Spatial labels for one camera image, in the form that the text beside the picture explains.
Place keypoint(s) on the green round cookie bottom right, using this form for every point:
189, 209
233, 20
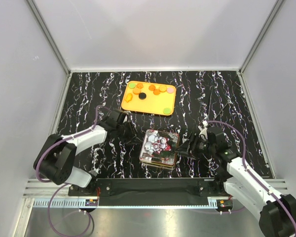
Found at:
167, 111

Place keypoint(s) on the orange fish cookie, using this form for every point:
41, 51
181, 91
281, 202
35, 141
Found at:
128, 97

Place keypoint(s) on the gold cookie tin box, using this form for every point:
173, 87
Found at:
165, 163

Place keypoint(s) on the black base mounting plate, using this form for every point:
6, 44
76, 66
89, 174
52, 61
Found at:
113, 186

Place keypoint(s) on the orange round cookie right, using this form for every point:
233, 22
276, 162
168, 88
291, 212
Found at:
162, 88

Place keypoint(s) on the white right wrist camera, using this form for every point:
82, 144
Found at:
203, 130

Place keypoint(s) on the black round cookie on tray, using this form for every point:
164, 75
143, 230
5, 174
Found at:
142, 96

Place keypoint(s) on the orange round cookie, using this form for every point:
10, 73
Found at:
136, 91
162, 88

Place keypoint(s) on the gold tin lid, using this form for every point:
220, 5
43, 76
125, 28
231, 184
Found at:
159, 144

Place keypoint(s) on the green round cookie top left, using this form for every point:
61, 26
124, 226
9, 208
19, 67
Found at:
131, 85

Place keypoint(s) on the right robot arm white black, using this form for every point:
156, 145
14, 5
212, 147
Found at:
275, 212

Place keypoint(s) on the aluminium frame rail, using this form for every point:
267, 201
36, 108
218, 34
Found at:
47, 194

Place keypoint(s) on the orange plastic tray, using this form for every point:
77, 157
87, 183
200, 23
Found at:
153, 104

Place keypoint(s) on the orange scalloped cookie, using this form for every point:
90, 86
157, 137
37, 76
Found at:
156, 92

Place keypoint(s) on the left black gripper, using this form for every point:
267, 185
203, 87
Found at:
135, 140

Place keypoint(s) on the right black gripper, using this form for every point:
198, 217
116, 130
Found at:
194, 138

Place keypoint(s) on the green round cookie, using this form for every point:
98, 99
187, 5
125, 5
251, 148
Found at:
131, 85
167, 111

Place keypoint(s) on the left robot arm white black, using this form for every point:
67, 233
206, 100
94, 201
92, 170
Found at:
55, 162

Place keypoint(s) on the orange round cookie left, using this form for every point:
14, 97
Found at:
136, 91

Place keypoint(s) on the pink round cookie right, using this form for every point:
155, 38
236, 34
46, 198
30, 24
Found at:
170, 90

